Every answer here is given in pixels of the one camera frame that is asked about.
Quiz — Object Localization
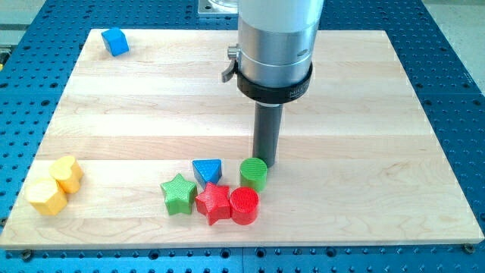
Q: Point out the red cylinder block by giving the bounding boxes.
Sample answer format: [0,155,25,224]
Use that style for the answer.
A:
[229,187,259,225]

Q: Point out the green star block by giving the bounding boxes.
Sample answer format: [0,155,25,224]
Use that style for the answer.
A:
[160,174,198,215]

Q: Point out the blue cube block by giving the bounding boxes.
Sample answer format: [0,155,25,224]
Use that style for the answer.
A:
[102,27,130,57]

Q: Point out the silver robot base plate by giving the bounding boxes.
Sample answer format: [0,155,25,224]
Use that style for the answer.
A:
[198,0,238,17]

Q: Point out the green cylinder block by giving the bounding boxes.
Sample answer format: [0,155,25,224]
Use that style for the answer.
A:
[239,158,268,193]

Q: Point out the blue triangle block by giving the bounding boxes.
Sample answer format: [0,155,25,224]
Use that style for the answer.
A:
[192,158,222,188]

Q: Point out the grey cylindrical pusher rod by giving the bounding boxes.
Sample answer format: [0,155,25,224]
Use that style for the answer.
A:
[252,102,283,168]

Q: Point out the yellow heart block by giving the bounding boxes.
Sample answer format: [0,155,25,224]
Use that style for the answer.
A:
[48,155,84,193]

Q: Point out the yellow hexagon block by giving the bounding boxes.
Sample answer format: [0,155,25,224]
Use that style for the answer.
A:
[25,178,67,215]

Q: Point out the red star block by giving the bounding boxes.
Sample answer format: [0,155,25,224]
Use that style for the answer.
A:
[196,183,231,225]

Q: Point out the light wooden board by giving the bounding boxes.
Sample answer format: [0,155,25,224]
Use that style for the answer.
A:
[1,30,483,249]

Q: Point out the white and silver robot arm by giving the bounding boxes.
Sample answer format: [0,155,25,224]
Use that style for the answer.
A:
[221,0,324,105]

